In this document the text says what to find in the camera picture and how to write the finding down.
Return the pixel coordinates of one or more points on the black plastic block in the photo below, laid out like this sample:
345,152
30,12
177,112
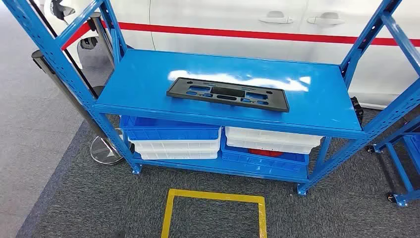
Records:
357,110

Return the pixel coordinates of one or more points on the chrome stanchion post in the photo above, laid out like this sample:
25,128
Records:
101,36
65,88

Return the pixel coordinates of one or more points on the blue metal shelf rack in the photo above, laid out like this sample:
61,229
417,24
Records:
229,72

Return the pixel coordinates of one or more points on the red barrier belt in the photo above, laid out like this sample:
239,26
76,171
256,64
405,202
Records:
77,34

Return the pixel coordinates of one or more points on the white car with red stripe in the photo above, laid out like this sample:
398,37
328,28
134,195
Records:
229,19

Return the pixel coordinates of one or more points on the black stanchion post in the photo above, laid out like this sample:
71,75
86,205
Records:
98,92

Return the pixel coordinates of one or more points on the yellow floor tape square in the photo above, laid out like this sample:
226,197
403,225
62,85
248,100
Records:
213,196

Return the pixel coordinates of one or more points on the blue wheeled rack cart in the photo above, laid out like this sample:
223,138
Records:
398,167

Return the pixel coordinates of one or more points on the red object in bin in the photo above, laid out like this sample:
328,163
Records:
265,152

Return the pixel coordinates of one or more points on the black plastic frame part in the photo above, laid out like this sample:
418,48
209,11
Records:
226,91

